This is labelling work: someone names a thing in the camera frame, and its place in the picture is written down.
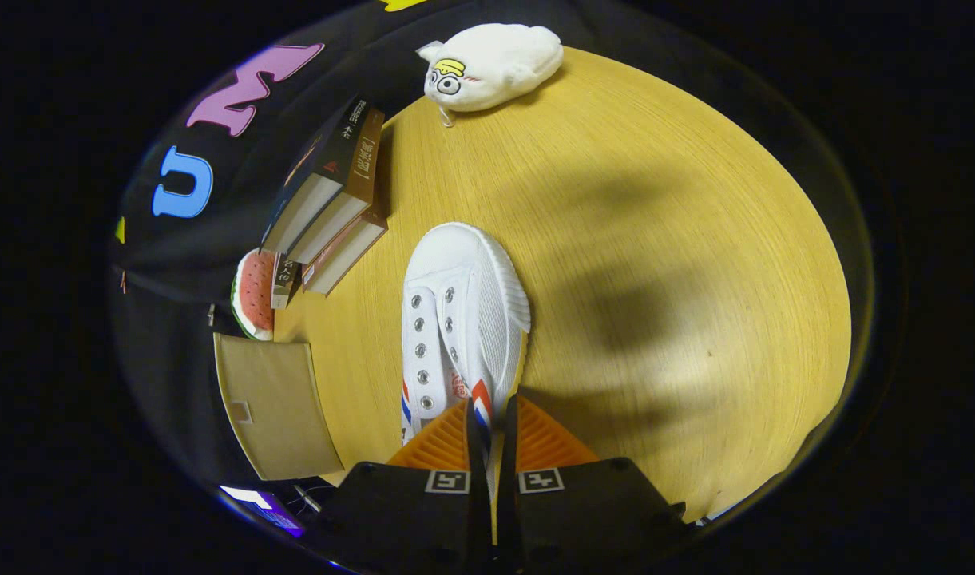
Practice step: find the computer monitor screen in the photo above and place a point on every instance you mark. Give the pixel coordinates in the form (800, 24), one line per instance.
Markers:
(259, 503)

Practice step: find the reddish cover book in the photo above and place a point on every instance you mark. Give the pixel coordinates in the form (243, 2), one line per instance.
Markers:
(343, 255)

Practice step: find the black cover book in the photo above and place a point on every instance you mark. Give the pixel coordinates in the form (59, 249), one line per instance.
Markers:
(307, 209)

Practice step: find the brown spine book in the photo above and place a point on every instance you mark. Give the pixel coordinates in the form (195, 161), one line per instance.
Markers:
(363, 160)

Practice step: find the beige fabric storage box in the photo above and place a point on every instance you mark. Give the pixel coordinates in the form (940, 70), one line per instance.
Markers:
(279, 399)

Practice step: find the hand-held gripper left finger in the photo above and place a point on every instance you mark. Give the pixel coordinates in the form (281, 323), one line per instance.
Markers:
(477, 479)

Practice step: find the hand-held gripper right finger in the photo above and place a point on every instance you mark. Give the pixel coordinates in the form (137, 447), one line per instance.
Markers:
(507, 479)

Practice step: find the black backdrop cloth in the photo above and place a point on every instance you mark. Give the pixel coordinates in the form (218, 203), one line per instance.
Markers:
(168, 383)

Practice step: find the watermelon slice plush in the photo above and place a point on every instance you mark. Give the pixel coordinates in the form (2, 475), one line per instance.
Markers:
(255, 295)

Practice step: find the white canvas shoe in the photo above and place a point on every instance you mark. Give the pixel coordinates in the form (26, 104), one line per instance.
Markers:
(471, 303)

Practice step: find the white plush toy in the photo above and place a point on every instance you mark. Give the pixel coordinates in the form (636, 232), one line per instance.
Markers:
(495, 64)

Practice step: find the white portrait cover book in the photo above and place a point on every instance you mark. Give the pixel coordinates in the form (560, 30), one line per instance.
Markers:
(283, 279)

